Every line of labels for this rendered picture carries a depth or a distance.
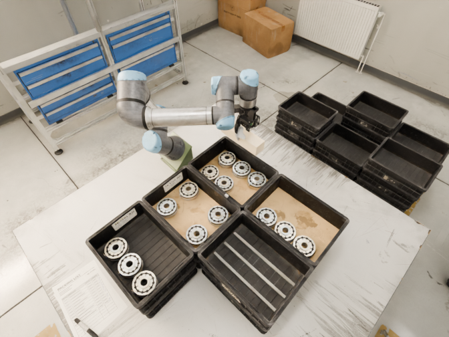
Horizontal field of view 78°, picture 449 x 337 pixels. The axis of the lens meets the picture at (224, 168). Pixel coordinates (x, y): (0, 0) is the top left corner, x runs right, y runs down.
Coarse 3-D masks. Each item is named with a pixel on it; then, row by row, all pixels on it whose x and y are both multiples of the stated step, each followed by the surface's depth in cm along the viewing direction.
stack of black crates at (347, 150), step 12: (324, 132) 225; (336, 132) 237; (348, 132) 228; (324, 144) 216; (336, 144) 230; (348, 144) 230; (360, 144) 226; (372, 144) 218; (324, 156) 224; (336, 156) 216; (348, 156) 222; (360, 156) 222; (336, 168) 223; (348, 168) 214; (360, 168) 209
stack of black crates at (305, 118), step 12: (300, 96) 243; (288, 108) 243; (300, 108) 243; (312, 108) 240; (324, 108) 231; (288, 120) 231; (300, 120) 219; (312, 120) 233; (324, 120) 233; (276, 132) 251; (288, 132) 238; (300, 132) 227; (312, 132) 219; (300, 144) 237; (312, 144) 227
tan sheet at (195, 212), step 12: (156, 204) 144; (180, 204) 144; (192, 204) 144; (204, 204) 144; (216, 204) 144; (180, 216) 139; (192, 216) 139; (204, 216) 139; (216, 216) 139; (180, 228) 135; (216, 228) 135
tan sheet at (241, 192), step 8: (216, 160) 162; (240, 160) 162; (200, 168) 158; (224, 168) 158; (232, 168) 158; (232, 176) 155; (224, 184) 151; (240, 184) 151; (232, 192) 148; (240, 192) 148; (248, 192) 148; (240, 200) 145
